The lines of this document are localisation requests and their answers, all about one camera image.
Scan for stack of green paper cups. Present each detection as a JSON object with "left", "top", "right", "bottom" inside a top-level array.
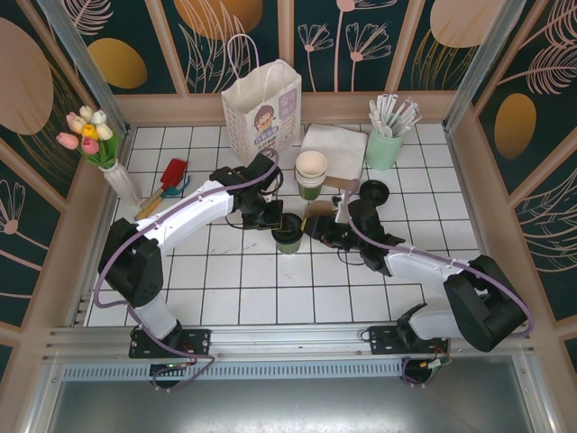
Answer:
[{"left": 295, "top": 151, "right": 328, "bottom": 201}]

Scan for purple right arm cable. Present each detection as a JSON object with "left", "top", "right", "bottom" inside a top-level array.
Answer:
[{"left": 344, "top": 180, "right": 537, "bottom": 337}]

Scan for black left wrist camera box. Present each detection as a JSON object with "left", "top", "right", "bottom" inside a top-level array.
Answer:
[{"left": 245, "top": 152, "right": 284, "bottom": 193}]

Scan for teal toy rake yellow handle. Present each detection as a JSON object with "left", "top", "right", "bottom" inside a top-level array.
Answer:
[{"left": 142, "top": 174, "right": 194, "bottom": 214}]

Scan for grey slotted cable duct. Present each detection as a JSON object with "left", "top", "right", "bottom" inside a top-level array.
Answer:
[{"left": 60, "top": 363, "right": 405, "bottom": 381}]

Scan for white printed paper bag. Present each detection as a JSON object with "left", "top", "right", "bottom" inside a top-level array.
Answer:
[{"left": 220, "top": 33, "right": 303, "bottom": 163}]

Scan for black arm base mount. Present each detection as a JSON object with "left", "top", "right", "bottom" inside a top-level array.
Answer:
[
  {"left": 367, "top": 323, "right": 452, "bottom": 357},
  {"left": 129, "top": 327, "right": 213, "bottom": 360}
]

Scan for aluminium mounting rail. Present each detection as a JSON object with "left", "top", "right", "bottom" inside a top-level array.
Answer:
[{"left": 42, "top": 327, "right": 536, "bottom": 364}]

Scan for aluminium frame post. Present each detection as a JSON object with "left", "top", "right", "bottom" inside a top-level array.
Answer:
[
  {"left": 38, "top": 0, "right": 132, "bottom": 133},
  {"left": 444, "top": 0, "right": 527, "bottom": 132}
]

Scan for artificial tulip bouquet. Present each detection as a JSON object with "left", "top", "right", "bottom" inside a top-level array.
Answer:
[{"left": 56, "top": 106, "right": 121, "bottom": 170}]

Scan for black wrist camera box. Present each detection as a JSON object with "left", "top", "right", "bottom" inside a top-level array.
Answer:
[
  {"left": 349, "top": 199, "right": 385, "bottom": 235},
  {"left": 245, "top": 152, "right": 284, "bottom": 193}
]

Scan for black plastic cup lid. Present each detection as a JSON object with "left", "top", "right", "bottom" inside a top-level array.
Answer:
[
  {"left": 271, "top": 213, "right": 304, "bottom": 243},
  {"left": 359, "top": 179, "right": 389, "bottom": 207}
]

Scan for grey metal panel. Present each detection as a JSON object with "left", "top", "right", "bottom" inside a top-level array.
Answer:
[{"left": 22, "top": 378, "right": 555, "bottom": 433}]

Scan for white ribbed ceramic vase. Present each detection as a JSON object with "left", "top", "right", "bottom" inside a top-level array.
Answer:
[{"left": 104, "top": 162, "right": 143, "bottom": 205}]

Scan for white paper napkin stack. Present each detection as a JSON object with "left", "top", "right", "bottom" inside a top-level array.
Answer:
[{"left": 300, "top": 122, "right": 369, "bottom": 180}]

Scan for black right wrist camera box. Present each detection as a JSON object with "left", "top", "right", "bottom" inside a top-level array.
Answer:
[{"left": 349, "top": 199, "right": 385, "bottom": 235}]

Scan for mint green straw holder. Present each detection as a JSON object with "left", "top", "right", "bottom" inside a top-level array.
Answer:
[{"left": 363, "top": 127, "right": 406, "bottom": 171}]

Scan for aluminium side rail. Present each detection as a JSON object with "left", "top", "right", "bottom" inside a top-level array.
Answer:
[{"left": 66, "top": 124, "right": 134, "bottom": 327}]

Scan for red toy shovel wooden handle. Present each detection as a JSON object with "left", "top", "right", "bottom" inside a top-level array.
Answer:
[{"left": 135, "top": 158, "right": 189, "bottom": 221}]

